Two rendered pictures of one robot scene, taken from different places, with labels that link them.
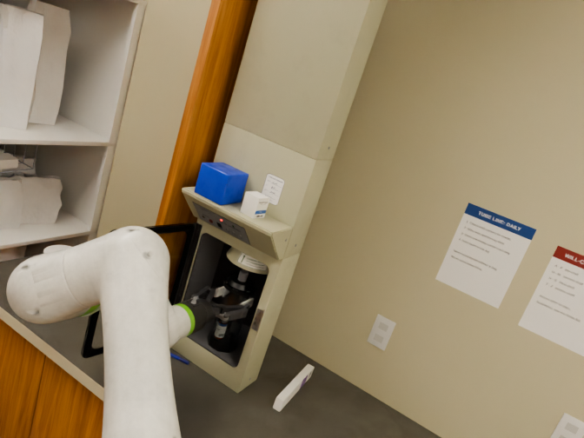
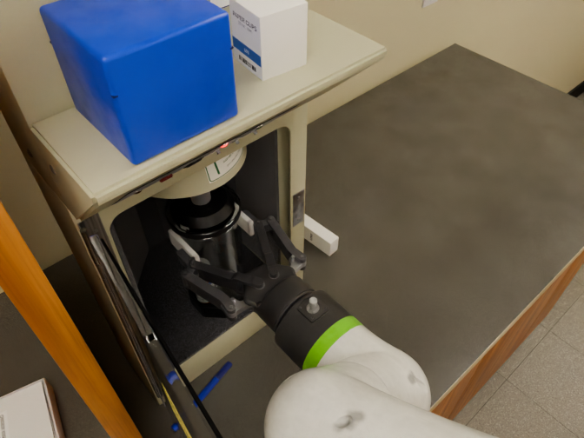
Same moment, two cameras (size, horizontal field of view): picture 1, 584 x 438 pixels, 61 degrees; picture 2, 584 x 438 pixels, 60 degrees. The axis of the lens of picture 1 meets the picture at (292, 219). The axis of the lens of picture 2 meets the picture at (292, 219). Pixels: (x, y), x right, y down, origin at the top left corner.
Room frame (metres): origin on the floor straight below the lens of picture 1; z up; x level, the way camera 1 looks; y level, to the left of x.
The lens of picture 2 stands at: (1.13, 0.50, 1.76)
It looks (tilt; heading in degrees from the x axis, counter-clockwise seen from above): 47 degrees down; 294
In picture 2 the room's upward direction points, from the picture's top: straight up
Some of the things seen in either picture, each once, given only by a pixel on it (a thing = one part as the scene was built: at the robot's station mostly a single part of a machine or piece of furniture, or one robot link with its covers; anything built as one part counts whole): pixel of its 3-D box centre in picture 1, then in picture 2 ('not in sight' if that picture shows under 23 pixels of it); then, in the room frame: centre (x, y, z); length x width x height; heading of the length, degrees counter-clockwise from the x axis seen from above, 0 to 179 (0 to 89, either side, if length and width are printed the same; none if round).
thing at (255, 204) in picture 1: (255, 204); (268, 31); (1.33, 0.11, 1.54); 0.05 x 0.05 x 0.06; 60
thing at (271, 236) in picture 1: (232, 223); (229, 126); (1.35, 0.16, 1.46); 0.32 x 0.11 x 0.10; 66
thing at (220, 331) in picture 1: (231, 312); (211, 252); (1.46, 0.09, 1.13); 0.11 x 0.11 x 0.21
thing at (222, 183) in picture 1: (222, 182); (145, 64); (1.38, 0.22, 1.56); 0.10 x 0.10 x 0.09; 66
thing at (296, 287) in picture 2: (205, 309); (275, 293); (1.31, 0.16, 1.20); 0.09 x 0.08 x 0.07; 156
